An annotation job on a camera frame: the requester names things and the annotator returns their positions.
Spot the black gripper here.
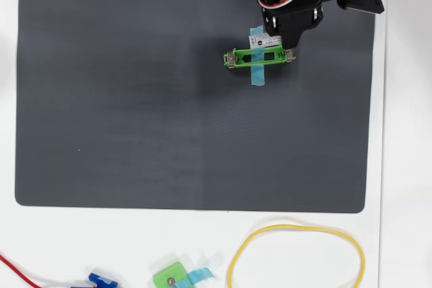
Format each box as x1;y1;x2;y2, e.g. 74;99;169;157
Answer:
255;0;333;53

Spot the white AA battery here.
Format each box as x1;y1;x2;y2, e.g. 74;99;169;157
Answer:
248;33;283;49

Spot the green battery holder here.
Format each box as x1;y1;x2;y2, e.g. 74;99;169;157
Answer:
222;46;297;70

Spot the long blue tape strip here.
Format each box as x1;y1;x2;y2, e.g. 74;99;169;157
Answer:
249;26;267;87

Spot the dark grey textured mat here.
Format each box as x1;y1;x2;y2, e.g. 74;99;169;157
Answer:
14;0;377;214

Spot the short blue tape piece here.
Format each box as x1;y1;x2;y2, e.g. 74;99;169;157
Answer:
175;266;215;288

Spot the small green plastic block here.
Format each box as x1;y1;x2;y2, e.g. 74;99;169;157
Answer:
152;261;190;288

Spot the yellow cable loop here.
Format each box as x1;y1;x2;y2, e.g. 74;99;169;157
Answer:
227;223;367;288

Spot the red wire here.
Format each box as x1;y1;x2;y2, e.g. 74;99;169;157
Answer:
0;254;43;288

